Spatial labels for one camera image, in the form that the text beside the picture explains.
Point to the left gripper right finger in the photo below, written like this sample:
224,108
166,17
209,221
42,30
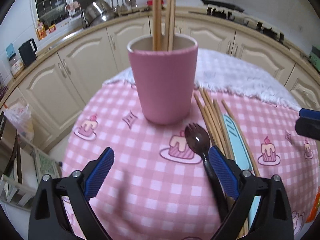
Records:
273,218

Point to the cream lower kitchen cabinets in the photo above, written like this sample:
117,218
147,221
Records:
62,80

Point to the chopstick in cup leftmost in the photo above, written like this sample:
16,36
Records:
154,30

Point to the black electric kettle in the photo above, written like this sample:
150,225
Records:
28,52

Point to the green appliance on counter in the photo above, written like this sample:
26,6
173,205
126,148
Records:
314,57

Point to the chopstick pile on table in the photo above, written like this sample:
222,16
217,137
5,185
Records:
213,119

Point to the orange snack box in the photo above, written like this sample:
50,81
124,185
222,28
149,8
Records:
42,32

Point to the pink checkered tablecloth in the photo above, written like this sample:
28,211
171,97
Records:
157,187

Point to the black gas stove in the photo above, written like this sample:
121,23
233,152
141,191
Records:
236,14

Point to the white plastic bag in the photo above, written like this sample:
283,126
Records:
19,114

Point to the dark brown spork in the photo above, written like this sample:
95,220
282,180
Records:
198,141

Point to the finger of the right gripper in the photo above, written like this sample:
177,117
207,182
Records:
308,124

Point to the jar with blue lid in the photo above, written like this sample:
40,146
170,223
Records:
16,64

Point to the steel pot on counter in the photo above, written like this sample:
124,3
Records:
97,12

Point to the pink utensil cup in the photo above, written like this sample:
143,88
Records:
164,79

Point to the light blue chopstick sleeve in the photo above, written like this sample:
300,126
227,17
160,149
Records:
241,157

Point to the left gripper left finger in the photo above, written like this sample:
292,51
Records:
48,219

